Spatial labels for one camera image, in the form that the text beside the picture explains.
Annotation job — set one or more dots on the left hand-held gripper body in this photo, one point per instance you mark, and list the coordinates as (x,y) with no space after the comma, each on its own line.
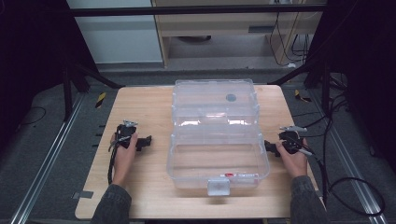
(124,134)

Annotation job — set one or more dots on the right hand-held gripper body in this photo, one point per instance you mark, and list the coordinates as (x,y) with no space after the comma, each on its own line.
(291,140)

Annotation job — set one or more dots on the clear plastic storage box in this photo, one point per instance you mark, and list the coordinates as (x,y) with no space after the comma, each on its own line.
(218,161)

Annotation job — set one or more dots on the person's left hand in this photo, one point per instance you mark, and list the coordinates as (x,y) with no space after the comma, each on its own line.
(124,161)

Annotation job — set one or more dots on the person's right hand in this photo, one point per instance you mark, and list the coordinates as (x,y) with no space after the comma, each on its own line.
(295,165)

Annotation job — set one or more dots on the yellow black striped tape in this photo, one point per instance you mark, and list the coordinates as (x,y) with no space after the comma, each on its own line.
(100,100)
(299,95)

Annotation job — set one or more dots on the grey round sticker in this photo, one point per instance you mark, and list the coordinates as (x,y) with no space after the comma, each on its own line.
(230,98)

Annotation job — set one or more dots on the black metal stand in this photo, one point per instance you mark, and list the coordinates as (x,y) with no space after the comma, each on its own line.
(67,93)
(326,90)

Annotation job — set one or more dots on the grey tape patch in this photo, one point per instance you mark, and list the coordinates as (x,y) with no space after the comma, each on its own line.
(82,194)

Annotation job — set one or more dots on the white cabinet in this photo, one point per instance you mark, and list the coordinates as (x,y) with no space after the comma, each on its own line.
(118,37)

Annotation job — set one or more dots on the dark curtain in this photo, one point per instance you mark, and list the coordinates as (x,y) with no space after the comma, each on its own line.
(367,62)
(31,62)

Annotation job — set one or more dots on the light wooden desk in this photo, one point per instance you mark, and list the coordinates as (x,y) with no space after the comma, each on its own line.
(218,26)

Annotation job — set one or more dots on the aluminium floor rail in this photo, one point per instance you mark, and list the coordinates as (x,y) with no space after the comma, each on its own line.
(351,168)
(46,161)

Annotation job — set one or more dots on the black horizontal frame bar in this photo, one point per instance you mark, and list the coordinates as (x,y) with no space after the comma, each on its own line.
(186,10)

